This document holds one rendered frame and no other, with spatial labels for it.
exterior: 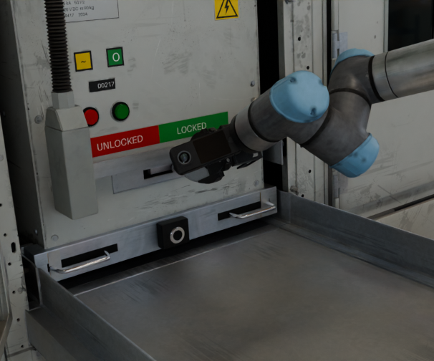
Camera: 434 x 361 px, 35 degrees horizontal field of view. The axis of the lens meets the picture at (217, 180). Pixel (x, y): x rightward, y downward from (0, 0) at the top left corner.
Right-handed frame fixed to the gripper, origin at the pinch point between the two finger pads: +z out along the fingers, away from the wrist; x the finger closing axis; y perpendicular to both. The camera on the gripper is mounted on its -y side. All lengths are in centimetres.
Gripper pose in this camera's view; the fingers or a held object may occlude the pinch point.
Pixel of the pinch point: (185, 172)
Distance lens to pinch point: 124.7
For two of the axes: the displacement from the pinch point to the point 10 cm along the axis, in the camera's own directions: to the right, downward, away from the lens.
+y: 8.0, -2.1, 5.7
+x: -3.5, -9.3, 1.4
